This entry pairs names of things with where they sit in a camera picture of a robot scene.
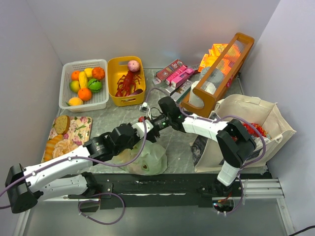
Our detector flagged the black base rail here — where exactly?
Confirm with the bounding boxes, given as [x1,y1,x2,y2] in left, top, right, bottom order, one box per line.
[63,173,284,209]

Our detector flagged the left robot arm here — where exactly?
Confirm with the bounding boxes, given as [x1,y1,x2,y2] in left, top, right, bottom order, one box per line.
[1,120,160,213]

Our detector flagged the toy orange fruit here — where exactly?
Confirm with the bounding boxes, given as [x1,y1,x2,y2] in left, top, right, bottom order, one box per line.
[77,88,92,101]

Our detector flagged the white plastic fruit basket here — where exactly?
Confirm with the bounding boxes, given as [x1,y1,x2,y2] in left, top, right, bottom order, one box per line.
[59,59,109,113]

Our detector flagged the orange cracker boxes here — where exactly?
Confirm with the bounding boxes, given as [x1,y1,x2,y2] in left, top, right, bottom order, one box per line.
[198,43,243,88]

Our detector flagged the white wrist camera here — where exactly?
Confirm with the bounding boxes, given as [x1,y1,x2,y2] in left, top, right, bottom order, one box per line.
[131,119,154,139]
[139,102,150,116]

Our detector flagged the wooden snack tray box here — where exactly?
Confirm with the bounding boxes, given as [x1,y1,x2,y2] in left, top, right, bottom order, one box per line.
[181,33,254,118]

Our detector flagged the yellow toy mango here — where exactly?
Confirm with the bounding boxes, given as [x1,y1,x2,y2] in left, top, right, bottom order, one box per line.
[68,97,84,106]

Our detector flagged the yellow plastic bin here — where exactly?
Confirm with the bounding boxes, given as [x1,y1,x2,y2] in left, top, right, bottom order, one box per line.
[107,56,146,107]

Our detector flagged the pink toy onion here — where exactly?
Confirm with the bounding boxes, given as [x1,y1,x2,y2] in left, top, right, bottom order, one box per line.
[127,60,140,72]

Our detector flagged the dark red box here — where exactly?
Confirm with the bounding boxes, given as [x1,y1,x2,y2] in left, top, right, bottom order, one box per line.
[153,59,184,85]

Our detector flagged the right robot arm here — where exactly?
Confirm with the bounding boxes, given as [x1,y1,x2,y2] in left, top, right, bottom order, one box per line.
[151,96,256,187]

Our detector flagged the red toy lobster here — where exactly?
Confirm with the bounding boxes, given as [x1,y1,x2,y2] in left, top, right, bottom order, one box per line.
[114,70,145,97]

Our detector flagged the white black box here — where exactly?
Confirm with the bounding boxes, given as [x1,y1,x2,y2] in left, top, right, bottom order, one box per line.
[165,80,193,103]

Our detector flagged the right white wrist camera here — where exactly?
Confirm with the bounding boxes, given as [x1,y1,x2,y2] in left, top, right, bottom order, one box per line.
[139,102,150,116]

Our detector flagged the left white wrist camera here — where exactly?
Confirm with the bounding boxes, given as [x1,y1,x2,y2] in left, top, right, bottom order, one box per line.
[131,119,154,139]

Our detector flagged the pink box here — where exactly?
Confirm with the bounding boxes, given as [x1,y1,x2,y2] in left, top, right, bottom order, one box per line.
[165,67,194,89]

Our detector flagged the light green plastic bag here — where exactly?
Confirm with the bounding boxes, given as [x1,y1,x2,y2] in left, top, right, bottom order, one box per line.
[112,141,167,176]

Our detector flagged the toy bread slice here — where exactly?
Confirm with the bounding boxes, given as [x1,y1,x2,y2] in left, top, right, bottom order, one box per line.
[54,115,70,135]

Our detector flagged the floral bread tray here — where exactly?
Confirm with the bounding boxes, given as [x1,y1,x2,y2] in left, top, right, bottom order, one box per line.
[41,116,93,163]

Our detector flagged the yellow toy corn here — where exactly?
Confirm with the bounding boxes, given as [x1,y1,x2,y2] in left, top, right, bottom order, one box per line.
[78,71,88,89]

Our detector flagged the beige canvas tote bag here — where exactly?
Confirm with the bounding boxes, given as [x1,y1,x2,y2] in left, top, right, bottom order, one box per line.
[189,94,297,174]

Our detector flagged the large red snack bag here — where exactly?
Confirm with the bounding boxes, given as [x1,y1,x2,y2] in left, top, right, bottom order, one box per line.
[243,122,268,138]

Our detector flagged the orange toy pumpkin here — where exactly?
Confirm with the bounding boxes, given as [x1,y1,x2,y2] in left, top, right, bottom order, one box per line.
[92,67,105,81]

